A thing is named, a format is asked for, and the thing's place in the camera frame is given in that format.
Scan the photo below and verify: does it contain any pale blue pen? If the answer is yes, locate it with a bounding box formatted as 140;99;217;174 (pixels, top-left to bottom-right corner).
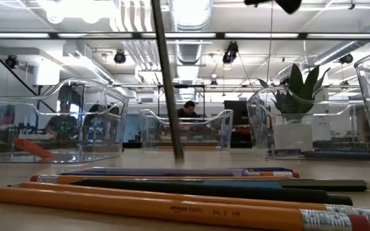
58;166;261;177

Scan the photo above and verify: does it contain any pink eraser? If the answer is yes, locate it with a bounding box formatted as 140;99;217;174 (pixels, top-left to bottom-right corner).
12;137;55;160

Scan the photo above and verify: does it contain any green plant in white pot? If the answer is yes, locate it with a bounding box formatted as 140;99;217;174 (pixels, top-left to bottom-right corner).
257;62;332;152

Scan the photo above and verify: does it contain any black background monitor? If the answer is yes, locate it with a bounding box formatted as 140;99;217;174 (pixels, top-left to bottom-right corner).
223;99;251;126

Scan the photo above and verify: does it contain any person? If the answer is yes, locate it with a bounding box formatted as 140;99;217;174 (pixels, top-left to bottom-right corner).
44;83;80;142
175;99;202;133

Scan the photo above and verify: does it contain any black ceiling-hung camera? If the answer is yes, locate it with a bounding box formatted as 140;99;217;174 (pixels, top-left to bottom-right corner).
112;49;128;65
222;40;240;65
4;53;19;69
338;52;355;65

